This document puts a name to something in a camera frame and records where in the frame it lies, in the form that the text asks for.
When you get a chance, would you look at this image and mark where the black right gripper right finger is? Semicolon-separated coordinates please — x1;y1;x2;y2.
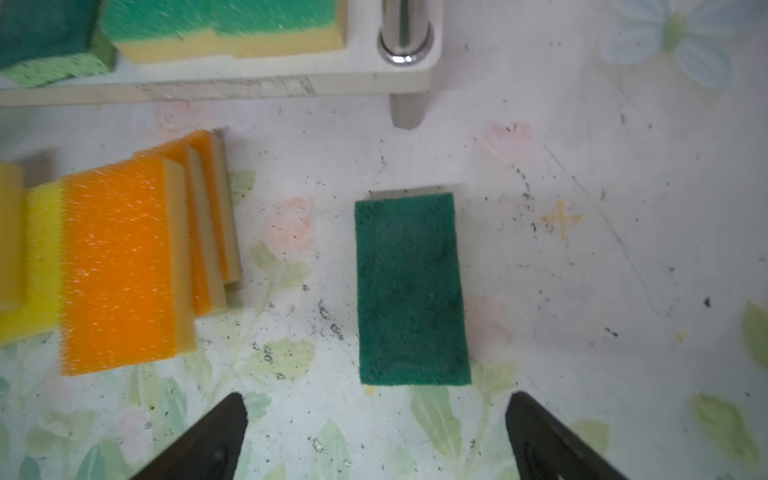
505;391;626;480

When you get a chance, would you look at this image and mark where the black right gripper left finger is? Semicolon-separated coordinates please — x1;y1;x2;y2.
133;392;248;480

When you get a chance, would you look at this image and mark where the dark green scouring sponge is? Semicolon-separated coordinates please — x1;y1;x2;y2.
1;0;116;88

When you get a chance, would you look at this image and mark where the white two-tier metal shelf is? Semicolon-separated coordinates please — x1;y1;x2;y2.
1;1;444;130

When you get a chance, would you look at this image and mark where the orange sponge middle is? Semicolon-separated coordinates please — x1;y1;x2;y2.
133;140;227;318

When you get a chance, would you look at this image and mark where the orange sponge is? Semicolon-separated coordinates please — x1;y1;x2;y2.
133;140;227;318
60;156;196;376

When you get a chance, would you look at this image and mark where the orange sponge front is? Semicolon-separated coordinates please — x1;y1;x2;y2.
60;156;196;376

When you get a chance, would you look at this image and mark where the yellow sponge right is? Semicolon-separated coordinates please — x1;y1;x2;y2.
1;181;63;346

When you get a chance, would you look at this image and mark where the yellow sponge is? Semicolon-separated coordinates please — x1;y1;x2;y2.
1;181;63;346
0;161;25;312

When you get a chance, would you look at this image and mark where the yellow sponge top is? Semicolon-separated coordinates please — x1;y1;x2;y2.
0;161;25;312

